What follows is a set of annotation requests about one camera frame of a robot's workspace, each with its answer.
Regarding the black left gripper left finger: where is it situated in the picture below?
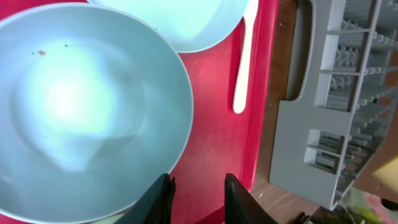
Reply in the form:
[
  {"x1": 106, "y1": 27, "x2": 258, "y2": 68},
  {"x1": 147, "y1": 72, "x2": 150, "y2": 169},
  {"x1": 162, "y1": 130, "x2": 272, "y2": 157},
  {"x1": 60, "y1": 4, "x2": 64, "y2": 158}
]
[{"x1": 114, "y1": 174, "x2": 176, "y2": 224}]

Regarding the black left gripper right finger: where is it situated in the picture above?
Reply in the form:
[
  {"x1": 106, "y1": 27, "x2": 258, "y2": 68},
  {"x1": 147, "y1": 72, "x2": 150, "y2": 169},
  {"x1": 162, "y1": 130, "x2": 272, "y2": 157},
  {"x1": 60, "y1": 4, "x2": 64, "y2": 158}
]
[{"x1": 224, "y1": 173, "x2": 277, "y2": 224}]

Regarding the mint green bowl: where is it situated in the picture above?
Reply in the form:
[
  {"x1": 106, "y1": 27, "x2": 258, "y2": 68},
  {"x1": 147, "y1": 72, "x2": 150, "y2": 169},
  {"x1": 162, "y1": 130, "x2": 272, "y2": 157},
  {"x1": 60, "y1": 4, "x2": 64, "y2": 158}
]
[{"x1": 1, "y1": 2, "x2": 193, "y2": 223}]

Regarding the grey dishwasher rack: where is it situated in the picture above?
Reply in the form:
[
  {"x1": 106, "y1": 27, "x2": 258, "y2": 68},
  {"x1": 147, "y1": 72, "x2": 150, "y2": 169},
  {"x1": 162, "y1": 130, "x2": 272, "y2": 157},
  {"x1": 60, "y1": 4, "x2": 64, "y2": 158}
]
[{"x1": 269, "y1": 0, "x2": 397, "y2": 210}]

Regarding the white plastic spoon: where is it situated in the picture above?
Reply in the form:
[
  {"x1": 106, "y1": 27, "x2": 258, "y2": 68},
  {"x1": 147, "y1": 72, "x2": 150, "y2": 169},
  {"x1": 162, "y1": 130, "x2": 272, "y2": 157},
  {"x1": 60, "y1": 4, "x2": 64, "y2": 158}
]
[{"x1": 233, "y1": 0, "x2": 259, "y2": 114}]

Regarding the light blue plate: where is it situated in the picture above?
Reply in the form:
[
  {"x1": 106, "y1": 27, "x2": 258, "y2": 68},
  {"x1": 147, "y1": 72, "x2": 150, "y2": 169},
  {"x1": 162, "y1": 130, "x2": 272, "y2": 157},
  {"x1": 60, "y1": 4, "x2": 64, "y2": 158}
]
[{"x1": 88, "y1": 0, "x2": 248, "y2": 53}]

